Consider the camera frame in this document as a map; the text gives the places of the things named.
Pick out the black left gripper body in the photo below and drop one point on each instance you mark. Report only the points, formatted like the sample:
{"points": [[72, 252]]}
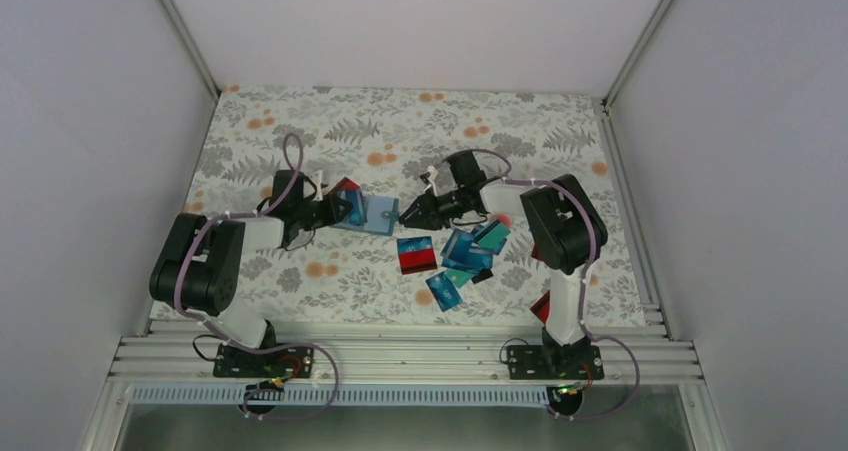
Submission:
{"points": [[309, 220]]}

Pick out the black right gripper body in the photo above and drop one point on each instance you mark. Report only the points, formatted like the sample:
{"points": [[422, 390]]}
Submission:
{"points": [[451, 207]]}

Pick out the teal leather card holder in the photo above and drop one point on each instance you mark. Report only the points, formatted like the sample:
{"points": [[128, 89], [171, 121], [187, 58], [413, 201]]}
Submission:
{"points": [[382, 216]]}

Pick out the red card black stripe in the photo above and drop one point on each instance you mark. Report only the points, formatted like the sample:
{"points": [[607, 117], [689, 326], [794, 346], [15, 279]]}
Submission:
{"points": [[541, 308]]}

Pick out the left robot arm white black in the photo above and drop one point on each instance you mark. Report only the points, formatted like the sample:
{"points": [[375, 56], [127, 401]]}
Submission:
{"points": [[197, 271]]}

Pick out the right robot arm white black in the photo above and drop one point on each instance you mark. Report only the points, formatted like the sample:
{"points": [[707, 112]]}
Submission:
{"points": [[567, 230]]}

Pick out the red card upper left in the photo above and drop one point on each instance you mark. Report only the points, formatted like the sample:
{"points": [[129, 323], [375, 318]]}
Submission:
{"points": [[345, 184]]}

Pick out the teal green card right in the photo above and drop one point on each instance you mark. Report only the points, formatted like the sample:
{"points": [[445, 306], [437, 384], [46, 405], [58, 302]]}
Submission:
{"points": [[492, 236]]}

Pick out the blue card middle right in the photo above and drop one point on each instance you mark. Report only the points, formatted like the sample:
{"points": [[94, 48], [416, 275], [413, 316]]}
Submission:
{"points": [[462, 253]]}

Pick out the teal card centre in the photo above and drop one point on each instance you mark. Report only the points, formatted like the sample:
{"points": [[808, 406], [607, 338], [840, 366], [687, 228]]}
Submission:
{"points": [[458, 278]]}

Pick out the small black card piece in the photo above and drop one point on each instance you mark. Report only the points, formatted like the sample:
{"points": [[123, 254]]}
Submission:
{"points": [[483, 275]]}

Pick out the floral patterned table mat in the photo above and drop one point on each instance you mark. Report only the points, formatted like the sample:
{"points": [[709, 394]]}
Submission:
{"points": [[384, 140]]}

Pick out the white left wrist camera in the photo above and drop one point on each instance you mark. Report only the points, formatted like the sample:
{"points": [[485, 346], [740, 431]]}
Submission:
{"points": [[318, 183]]}

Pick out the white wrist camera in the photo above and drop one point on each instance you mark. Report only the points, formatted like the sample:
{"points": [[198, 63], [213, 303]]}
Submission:
{"points": [[318, 183], [429, 178]]}

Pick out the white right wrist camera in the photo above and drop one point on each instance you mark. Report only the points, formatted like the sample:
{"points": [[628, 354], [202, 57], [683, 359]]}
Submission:
{"points": [[429, 178]]}

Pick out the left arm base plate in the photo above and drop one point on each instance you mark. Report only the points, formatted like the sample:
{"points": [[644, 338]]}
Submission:
{"points": [[231, 362]]}

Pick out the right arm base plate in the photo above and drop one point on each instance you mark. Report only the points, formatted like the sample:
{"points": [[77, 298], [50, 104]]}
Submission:
{"points": [[537, 363]]}

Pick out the aluminium rail base front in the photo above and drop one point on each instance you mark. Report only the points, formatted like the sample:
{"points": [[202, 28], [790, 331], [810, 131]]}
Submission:
{"points": [[410, 354]]}

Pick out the grey cable duct front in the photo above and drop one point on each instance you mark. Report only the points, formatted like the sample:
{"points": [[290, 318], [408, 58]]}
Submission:
{"points": [[346, 395]]}

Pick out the aluminium frame post left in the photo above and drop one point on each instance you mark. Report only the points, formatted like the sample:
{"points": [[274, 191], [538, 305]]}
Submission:
{"points": [[190, 46]]}

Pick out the aluminium frame post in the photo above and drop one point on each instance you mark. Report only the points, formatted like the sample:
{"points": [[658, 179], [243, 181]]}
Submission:
{"points": [[190, 46], [637, 52]]}

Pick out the aluminium frame post right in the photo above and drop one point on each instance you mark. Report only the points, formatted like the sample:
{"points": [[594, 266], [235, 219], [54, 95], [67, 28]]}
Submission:
{"points": [[637, 52]]}

